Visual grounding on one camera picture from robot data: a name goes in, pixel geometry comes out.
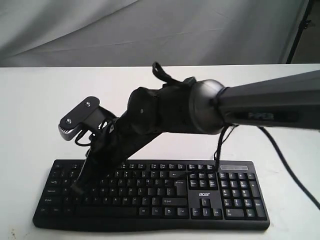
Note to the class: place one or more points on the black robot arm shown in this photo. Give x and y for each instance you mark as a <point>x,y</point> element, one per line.
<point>199,107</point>

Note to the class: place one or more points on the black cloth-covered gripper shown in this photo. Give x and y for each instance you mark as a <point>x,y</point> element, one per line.
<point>114,140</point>

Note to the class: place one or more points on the grey backdrop cloth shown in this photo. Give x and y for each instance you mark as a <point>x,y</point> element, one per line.
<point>120,33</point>

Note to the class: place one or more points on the black acer keyboard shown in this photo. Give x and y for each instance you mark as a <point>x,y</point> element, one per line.
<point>149,195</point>

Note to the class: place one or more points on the black stand pole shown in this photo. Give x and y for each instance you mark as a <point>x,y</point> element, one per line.
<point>303,25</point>

